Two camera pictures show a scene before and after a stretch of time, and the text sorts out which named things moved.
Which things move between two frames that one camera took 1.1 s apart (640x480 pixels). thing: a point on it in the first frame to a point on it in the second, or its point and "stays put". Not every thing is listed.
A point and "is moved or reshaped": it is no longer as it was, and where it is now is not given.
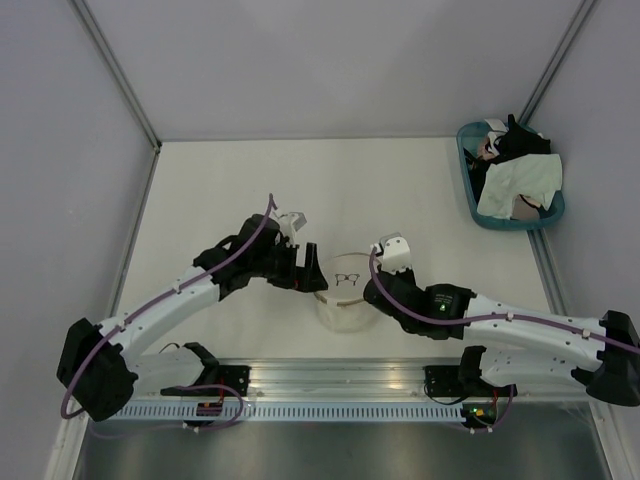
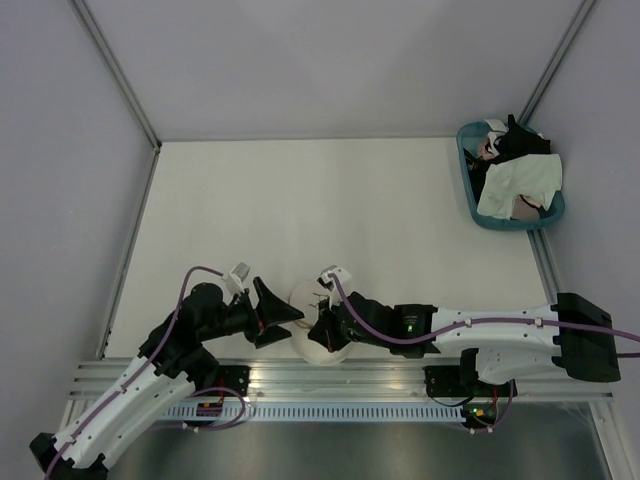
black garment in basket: (514, 142) stays put
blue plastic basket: (470, 136) stays put
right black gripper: (408, 274) to (324, 329)
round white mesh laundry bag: (342, 307) is moved or reshaped
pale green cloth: (537, 177) stays put
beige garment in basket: (525, 208) stays put
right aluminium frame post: (557, 60) stays put
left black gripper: (307, 278) to (270, 310)
